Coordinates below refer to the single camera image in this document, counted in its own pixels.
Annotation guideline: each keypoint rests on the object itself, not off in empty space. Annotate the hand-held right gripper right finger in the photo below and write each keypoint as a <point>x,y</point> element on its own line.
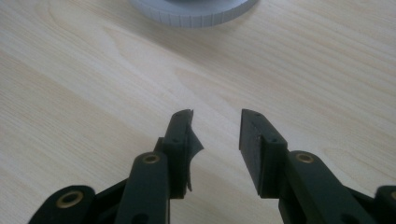
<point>264,155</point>

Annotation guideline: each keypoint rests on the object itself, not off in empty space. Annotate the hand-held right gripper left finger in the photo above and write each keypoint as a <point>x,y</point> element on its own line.
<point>177,146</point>

